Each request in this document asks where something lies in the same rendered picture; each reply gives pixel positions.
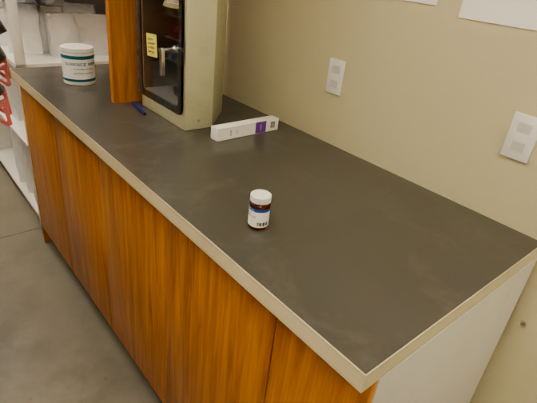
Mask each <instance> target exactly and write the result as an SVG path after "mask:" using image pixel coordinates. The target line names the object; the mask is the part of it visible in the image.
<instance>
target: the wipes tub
mask: <svg viewBox="0 0 537 403"><path fill-rule="evenodd" d="M60 54H61V61H62V74H63V80H64V82H65V83H66V84H69V85H74V86H88V85H92V84H94V83H95V82H96V76H95V65H94V53H93V46H91V45H87V44H82V43H65V44H61V45H60Z"/></svg>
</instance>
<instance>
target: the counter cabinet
mask: <svg viewBox="0 0 537 403"><path fill-rule="evenodd" d="M20 90H21V96H22V104H23V110H24V115H25V120H26V130H27V135H28V141H29V146H30V156H31V161H32V166H33V172H34V180H35V186H36V191H37V196H38V206H39V211H40V217H41V222H42V232H43V237H44V242H45V243H47V242H51V241H52V242H53V243H54V244H55V245H56V247H57V248H58V250H59V252H60V253H61V255H62V256H63V257H64V259H65V260H66V262H67V263H68V265H69V266H70V268H71V269H72V270H73V272H74V274H75V275H76V277H77V278H78V280H79V281H80V282H81V284H82V285H83V287H84V288H85V290H86V292H87V293H88V294H89V295H90V297H91V298H92V300H93V302H94V303H95V305H96V306H97V307H98V308H99V310H100V311H101V313H102V315H103V316H104V318H105V319H106V320H107V322H108V323H109V325H110V326H111V328H112V329H113V331H114V332H115V333H116V335H117V337H118V338H119V340H120V341H121V343H122V344H123V345H124V346H125V348H126V350H127V351H128V353H129V355H130V356H131V357H132V358H133V360H134V361H135V363H136V364H137V366H138V368H139V369H140V370H141V371H142V373H143V374H144V376H145V378H146V379H147V381H148V382H149V383H150V385H151V386H152V387H153V389H154V391H155V392H156V394H157V395H158V396H159V398H160V399H161V401H162V403H470V400H471V398H472V396H473V394H474V392H475V390H476V388H477V385H478V384H479V381H480V379H481V377H482V376H483V373H484V370H485V369H486V367H487V364H488V362H489V361H490V359H491V355H492V354H493V352H494V350H495V347H496V346H497V344H498V342H499V339H500V337H501V335H502V333H503V331H504V329H505V327H506V324H507V322H508V320H509V318H510V316H511V314H512V312H513V309H514V308H515V305H516V303H517V301H518V300H519V297H520V294H521V293H522V291H523V288H524V286H525V285H526V283H527V279H528V278H529V276H530V274H531V271H532V270H533V268H534V266H535V263H536V261H537V258H536V259H535V260H534V261H532V262H531V263H529V264H528V265H526V266H525V267H524V268H523V269H521V270H520V271H519V272H518V273H517V274H515V275H514V276H513V277H511V278H510V279H508V280H507V281H506V282H504V283H503V284H502V285H501V286H500V287H499V288H497V289H496V290H494V291H493V292H492V293H490V294H489V295H488V296H486V297H485V298H484V299H483V300H482V301H480V302H479V303H478V304H476V305H475V306H473V307H472V308H471V309H469V310H468V311H467V312H466V313H465V314H464V315H462V316H461V317H459V318H458V319H457V320H455V321H454V322H453V323H451V324H450V325H449V326H448V327H447V328H446V329H444V330H443V331H441V332H440V333H438V334H437V335H436V336H435V337H433V338H432V339H431V340H430V341H429V342H427V343H426V344H425V345H423V346H422V347H420V348H419V349H418V350H416V351H415V352H414V353H413V354H412V355H411V356H409V357H408V358H406V359H405V360H404V361H402V362H401V363H400V364H398V365H397V366H396V367H395V368H394V369H392V370H391V371H390V372H388V373H387V374H385V375H384V376H383V377H382V378H381V379H379V380H378V381H377V382H376V383H374V384H373V385H371V386H370V387H369V388H367V389H366V390H365V391H363V392H362V393H360V392H359V391H358V390H357V389H355V388H354V387H353V386H352V385H351V384H350V383H349V382H347V381H346V380H345V379H344V378H343V377H342V376H341V375H339V374H338V372H337V371H335V370H334V368H332V367H331V366H330V365H329V364H328V363H327V362H326V361H325V360H323V359H322V358H321V357H320V356H319V355H318V354H317V353H315V352H314V351H313V350H312V349H311V348H310V347H309V346H308V345H306V344H305V343H304V342H303V341H302V340H301V339H300V338H299V337H298V336H297V335H296V334H295V333H294V332H293V331H292V330H290V329H289V328H288V327H287V326H286V325H285V324H284V323H282V322H281V321H280V320H279V319H278V318H277V317H276V316H275V315H273V314H272V313H271V312H270V311H269V310H268V309H267V308H265V307H264V306H263V305H262V304H261V303H260V302H259V301H258V300H257V299H256V298H255V297H254V296H253V295H252V294H251V293H249V292H248V291H247V290H246V289H245V288H244V287H243V286H242V285H240V284H239V283H238V282H237V281H236V280H235V279H234V278H232V277H231V276H230V275H229V274H228V273H227V272H226V271H225V270H223V269H222V268H221V267H220V266H219V265H218V264H217V263H216V262H215V261H214V260H213V259H212V258H211V257H210V256H208V255H207V254H206V253H205V252H204V251H203V250H202V249H201V248H199V247H198V246H197V245H196V244H195V243H194V242H193V241H191V240H190V239H189V238H188V237H187V236H186V235H185V234H184V233H182V232H181V231H180V230H179V229H178V228H177V227H176V226H175V225H174V224H173V223H172V222H171V221H170V220H169V219H168V218H166V217H165V216H164V215H163V214H162V213H161V212H160V211H158V210H157V209H156V208H155V207H154V206H153V205H152V204H151V203H149V202H148V201H147V200H146V199H145V198H144V197H143V196H141V195H140V194H139V193H138V192H137V191H136V190H135V189H134V188H133V187H132V186H131V185H130V184H129V183H128V182H127V181H125V180H124V179H123V178H122V177H121V176H120V175H119V174H117V173H116V172H115V171H114V170H113V169H112V168H111V167H110V166H108V165H107V164H106V163H105V162H104V161H103V160H102V159H101V158H99V157H98V156H97V155H96V154H95V153H94V152H93V151H92V150H91V149H90V148H89V147H88V146H87V145H86V144H85V143H83V142H82V141H81V140H80V139H79V138H78V137H77V136H75V135H74V134H73V133H72V132H71V131H70V130H69V129H68V128H66V127H65V126H64V125H63V124H62V123H61V122H60V121H59V120H57V119H56V117H55V116H53V115H52V113H50V112H49V111H48V110H47V109H46V108H45V107H44V106H42V105H41V104H40V103H39V102H38V101H37V100H36V99H35V98H33V97H32V96H31V95H30V94H29V93H28V92H27V91H26V90H24V89H23V88H22V87H21V86H20Z"/></svg>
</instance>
